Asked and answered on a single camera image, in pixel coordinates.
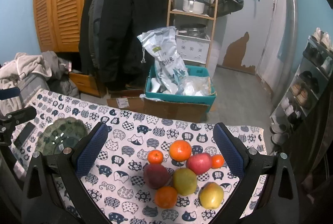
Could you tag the green ceramic bowl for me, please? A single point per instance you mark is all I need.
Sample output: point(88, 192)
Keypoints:
point(64, 132)

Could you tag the black smartphone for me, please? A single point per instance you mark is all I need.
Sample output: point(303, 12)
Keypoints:
point(24, 135)

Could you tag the pile of grey clothes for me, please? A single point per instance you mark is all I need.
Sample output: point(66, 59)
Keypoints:
point(30, 73)

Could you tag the cat pattern tablecloth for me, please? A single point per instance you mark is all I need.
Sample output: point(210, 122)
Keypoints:
point(116, 181)

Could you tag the small mandarin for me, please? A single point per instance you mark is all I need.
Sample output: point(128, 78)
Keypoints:
point(155, 157)
point(217, 161)

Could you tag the shoe rack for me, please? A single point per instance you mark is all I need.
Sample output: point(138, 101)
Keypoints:
point(305, 89)

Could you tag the white patterned storage box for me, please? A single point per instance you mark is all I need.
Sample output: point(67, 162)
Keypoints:
point(193, 49)

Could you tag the black hanging coat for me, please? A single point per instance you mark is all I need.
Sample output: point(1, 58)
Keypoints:
point(108, 45)

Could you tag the white door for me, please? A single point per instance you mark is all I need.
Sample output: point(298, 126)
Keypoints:
point(242, 36)

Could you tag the steel pot with lid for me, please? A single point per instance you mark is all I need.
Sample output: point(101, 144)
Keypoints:
point(193, 30)

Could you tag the clear plastic bag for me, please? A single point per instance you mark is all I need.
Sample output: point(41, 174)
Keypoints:
point(196, 86)

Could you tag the white cooking pot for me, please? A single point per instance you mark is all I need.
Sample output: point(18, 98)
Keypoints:
point(194, 6)

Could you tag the large orange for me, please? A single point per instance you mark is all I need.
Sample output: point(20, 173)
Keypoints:
point(180, 150)

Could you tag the green pear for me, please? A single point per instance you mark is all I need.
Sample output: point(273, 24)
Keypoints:
point(184, 181)

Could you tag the brown cardboard box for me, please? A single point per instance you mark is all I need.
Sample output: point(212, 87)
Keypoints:
point(167, 110)

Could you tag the yellow apple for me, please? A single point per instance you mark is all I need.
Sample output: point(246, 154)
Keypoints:
point(211, 196)

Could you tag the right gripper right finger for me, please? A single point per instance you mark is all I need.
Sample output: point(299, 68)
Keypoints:
point(244, 163)

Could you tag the orange front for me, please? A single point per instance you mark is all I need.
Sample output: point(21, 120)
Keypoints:
point(166, 197)

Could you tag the teal cardboard box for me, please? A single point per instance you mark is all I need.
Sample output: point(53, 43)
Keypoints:
point(163, 95)

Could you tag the white rice bag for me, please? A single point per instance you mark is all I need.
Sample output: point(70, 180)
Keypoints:
point(170, 68)

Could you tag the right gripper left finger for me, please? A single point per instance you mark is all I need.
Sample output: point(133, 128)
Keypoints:
point(76, 164)

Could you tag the dark red apple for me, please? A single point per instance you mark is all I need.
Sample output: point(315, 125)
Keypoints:
point(155, 175)

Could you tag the wooden louvered wardrobe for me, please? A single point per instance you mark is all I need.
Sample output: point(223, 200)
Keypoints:
point(58, 25)

